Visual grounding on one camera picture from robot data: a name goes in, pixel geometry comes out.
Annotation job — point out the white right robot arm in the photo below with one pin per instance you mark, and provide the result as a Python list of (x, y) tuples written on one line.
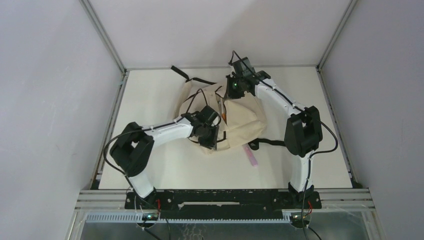
[(303, 129)]

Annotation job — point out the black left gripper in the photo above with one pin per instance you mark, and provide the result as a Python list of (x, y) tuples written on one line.
[(211, 142)]

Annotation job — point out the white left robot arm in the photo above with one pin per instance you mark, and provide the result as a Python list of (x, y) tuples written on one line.
[(129, 152)]

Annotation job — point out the pink highlighter pen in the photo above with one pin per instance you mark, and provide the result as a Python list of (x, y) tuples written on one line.
[(250, 155)]

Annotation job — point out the orange capped white marker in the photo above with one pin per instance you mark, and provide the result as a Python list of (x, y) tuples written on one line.
[(222, 110)]

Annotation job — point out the beige canvas backpack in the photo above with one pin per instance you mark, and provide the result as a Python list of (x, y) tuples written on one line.
[(245, 117)]

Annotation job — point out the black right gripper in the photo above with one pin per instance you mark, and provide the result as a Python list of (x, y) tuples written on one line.
[(230, 94)]

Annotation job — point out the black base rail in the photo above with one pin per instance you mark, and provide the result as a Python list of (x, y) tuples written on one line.
[(224, 204)]

